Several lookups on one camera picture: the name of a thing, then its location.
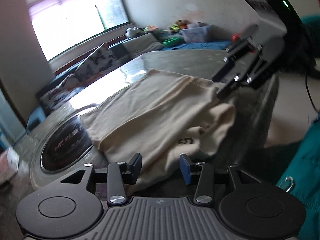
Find clear plastic storage box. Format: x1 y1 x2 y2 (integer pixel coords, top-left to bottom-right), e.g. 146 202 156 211
180 22 209 43

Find green bowl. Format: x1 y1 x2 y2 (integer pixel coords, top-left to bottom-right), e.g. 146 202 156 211
162 37 181 47

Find flat butterfly print cushion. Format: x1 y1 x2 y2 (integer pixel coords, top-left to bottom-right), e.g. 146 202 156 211
37 72 86 116

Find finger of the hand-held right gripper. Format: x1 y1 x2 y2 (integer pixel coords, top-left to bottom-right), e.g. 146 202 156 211
216 55 266 100
211 24 260 83

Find black round induction cooktop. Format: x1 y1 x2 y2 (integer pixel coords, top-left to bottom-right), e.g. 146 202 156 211
40 121 97 173

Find person's teal jacket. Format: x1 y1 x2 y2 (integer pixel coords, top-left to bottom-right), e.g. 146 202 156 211
275 115 320 240

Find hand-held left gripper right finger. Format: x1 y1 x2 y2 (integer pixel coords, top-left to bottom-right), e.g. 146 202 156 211
179 153 261 204

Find grey cushion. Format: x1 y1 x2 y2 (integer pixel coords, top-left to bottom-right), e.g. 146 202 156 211
122 33 164 58

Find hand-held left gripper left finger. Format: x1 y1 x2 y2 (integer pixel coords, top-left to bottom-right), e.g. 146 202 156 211
59 153 143 207

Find pink white tissue pack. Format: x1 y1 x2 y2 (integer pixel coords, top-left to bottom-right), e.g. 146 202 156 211
0 146 20 184

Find panda plush toy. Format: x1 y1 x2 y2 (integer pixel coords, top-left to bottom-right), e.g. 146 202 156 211
125 27 143 38

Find cream garment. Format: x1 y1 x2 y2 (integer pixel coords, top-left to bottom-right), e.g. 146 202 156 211
80 69 237 196

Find black cable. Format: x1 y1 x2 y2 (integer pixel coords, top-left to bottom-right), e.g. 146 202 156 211
304 72 319 111

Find dark blue sofa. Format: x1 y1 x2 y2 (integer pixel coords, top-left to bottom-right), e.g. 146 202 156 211
26 25 233 131

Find upright butterfly print cushion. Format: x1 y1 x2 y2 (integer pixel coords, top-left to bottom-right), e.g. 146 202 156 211
74 42 131 83

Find small plush toys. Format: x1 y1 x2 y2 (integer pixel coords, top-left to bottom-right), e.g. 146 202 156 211
170 19 188 31

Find metal ring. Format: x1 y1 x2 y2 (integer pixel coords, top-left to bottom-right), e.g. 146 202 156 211
279 176 296 193

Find window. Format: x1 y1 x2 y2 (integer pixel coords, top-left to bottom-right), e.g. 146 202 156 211
24 0 130 62

